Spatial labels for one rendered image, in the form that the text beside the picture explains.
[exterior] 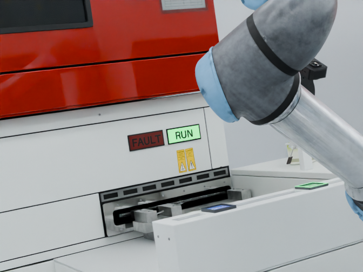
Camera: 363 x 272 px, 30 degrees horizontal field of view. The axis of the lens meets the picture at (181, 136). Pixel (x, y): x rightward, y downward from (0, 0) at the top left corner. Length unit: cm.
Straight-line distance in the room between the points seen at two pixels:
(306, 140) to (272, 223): 38
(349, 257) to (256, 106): 67
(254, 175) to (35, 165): 65
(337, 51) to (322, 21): 347
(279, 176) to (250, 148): 207
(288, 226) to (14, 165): 77
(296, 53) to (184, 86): 105
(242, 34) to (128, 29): 97
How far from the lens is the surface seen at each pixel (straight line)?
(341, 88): 450
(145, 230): 190
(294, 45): 101
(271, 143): 412
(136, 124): 201
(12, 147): 188
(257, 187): 205
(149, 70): 198
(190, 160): 209
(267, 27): 101
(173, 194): 205
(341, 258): 163
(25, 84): 184
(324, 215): 158
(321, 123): 114
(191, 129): 209
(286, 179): 194
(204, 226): 140
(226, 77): 104
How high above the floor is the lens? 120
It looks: 3 degrees down
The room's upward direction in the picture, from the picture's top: 8 degrees counter-clockwise
